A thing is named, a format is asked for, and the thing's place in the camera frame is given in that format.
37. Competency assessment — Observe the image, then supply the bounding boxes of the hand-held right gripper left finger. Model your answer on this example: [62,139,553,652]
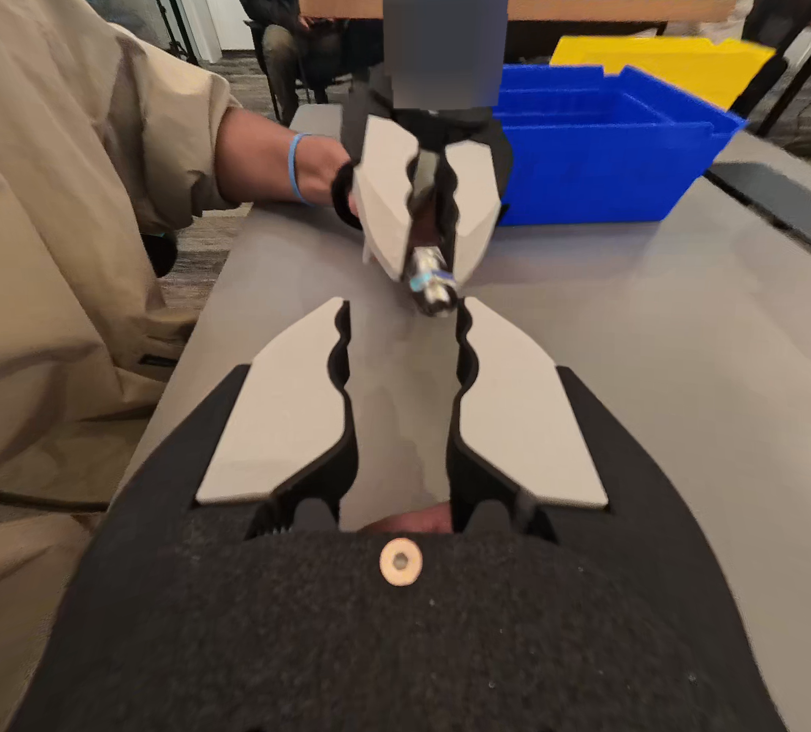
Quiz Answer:
[195,296,360,533]

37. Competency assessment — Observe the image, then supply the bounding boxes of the yellow plastic bin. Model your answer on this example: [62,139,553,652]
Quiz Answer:
[550,36,777,110]

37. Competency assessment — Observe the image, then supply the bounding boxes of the person's left forearm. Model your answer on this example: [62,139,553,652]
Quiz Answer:
[212,107,305,207]

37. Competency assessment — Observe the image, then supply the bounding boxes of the blue divided plastic bin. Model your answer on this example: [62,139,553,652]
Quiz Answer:
[493,63,750,227]

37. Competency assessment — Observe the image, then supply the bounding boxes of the black desk mat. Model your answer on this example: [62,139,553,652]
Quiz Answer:
[705,161,811,238]

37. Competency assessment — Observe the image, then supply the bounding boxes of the silver hex bolt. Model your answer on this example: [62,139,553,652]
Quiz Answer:
[405,245,460,317]

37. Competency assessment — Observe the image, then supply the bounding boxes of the person's left hand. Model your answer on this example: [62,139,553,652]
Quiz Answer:
[303,137,361,221]

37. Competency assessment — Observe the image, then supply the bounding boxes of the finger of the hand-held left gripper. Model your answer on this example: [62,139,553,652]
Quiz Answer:
[351,116,422,284]
[444,142,503,290]

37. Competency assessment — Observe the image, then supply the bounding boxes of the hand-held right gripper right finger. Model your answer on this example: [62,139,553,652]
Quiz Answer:
[446,296,609,535]

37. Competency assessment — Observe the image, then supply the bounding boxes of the blue wristband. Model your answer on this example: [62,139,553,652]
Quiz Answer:
[287,133,313,205]

